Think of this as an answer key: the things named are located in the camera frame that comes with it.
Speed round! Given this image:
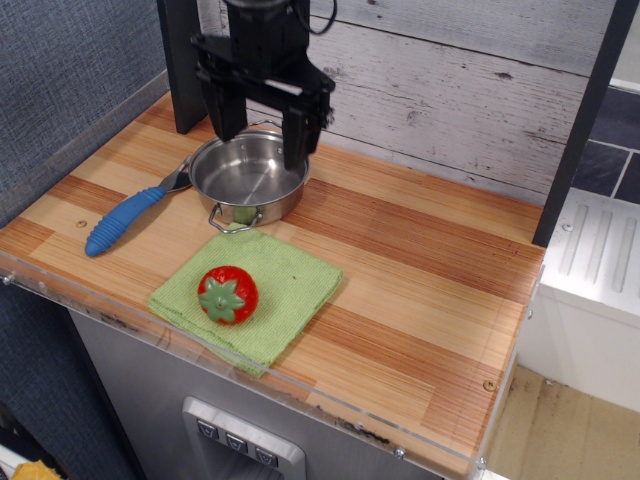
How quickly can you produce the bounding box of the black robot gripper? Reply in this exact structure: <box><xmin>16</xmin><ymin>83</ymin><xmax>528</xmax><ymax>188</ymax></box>
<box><xmin>191</xmin><ymin>4</ymin><xmax>336</xmax><ymax>170</ymax></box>

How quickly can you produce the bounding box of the stainless steel pot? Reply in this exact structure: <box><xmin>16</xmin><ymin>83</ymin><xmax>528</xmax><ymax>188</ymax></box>
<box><xmin>188</xmin><ymin>120</ymin><xmax>310</xmax><ymax>234</ymax></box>

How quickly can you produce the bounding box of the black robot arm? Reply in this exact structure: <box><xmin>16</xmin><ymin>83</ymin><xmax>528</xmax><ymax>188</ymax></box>
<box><xmin>191</xmin><ymin>1</ymin><xmax>335</xmax><ymax>170</ymax></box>

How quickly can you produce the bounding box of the green folded cloth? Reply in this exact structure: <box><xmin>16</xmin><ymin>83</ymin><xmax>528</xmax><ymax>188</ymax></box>
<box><xmin>148</xmin><ymin>225</ymin><xmax>343</xmax><ymax>378</ymax></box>

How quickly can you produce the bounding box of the red toy strawberry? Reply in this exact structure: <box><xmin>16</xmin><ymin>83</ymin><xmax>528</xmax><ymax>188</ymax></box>
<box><xmin>198</xmin><ymin>266</ymin><xmax>259</xmax><ymax>325</ymax></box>

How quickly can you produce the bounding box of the clear acrylic left guard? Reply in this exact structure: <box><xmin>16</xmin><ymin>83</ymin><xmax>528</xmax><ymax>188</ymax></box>
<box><xmin>1</xmin><ymin>71</ymin><xmax>169</xmax><ymax>226</ymax></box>

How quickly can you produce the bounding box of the clear acrylic guard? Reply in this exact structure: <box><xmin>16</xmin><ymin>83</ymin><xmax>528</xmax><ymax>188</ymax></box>
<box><xmin>1</xmin><ymin>71</ymin><xmax>169</xmax><ymax>226</ymax></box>
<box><xmin>1</xmin><ymin>253</ymin><xmax>488</xmax><ymax>479</ymax></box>

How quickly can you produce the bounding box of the grey toy fridge cabinet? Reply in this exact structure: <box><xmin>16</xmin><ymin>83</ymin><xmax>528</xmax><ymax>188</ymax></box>
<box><xmin>71</xmin><ymin>312</ymin><xmax>436</xmax><ymax>479</ymax></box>

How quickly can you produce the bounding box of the clear acrylic front guard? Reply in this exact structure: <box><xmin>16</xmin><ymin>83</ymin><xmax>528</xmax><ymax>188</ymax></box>
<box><xmin>1</xmin><ymin>253</ymin><xmax>488</xmax><ymax>479</ymax></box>

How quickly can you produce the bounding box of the silver dispenser button panel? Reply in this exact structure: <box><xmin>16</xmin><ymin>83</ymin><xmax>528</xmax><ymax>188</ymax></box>
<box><xmin>182</xmin><ymin>396</ymin><xmax>307</xmax><ymax>479</ymax></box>

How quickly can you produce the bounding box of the white toy sink unit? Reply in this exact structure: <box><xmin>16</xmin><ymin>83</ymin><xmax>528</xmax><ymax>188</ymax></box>
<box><xmin>516</xmin><ymin>189</ymin><xmax>639</xmax><ymax>411</ymax></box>

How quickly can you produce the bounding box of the yellow object bottom left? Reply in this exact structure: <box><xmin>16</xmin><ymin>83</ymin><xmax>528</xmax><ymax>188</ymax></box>
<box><xmin>12</xmin><ymin>461</ymin><xmax>62</xmax><ymax>480</ymax></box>

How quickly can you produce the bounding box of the left black vertical post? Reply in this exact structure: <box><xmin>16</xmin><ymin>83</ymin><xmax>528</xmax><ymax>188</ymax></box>
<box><xmin>156</xmin><ymin>0</ymin><xmax>207</xmax><ymax>134</ymax></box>

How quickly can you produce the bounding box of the black vertical post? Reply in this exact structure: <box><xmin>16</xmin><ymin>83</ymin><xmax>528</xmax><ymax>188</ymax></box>
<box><xmin>532</xmin><ymin>0</ymin><xmax>639</xmax><ymax>247</ymax></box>
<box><xmin>156</xmin><ymin>0</ymin><xmax>207</xmax><ymax>134</ymax></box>

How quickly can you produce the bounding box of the blue handled metal fork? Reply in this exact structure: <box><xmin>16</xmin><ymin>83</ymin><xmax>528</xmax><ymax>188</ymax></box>
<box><xmin>85</xmin><ymin>156</ymin><xmax>191</xmax><ymax>257</ymax></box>

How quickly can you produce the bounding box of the right black vertical post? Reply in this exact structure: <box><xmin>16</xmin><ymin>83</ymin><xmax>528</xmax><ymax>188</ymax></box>
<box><xmin>532</xmin><ymin>0</ymin><xmax>639</xmax><ymax>247</ymax></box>

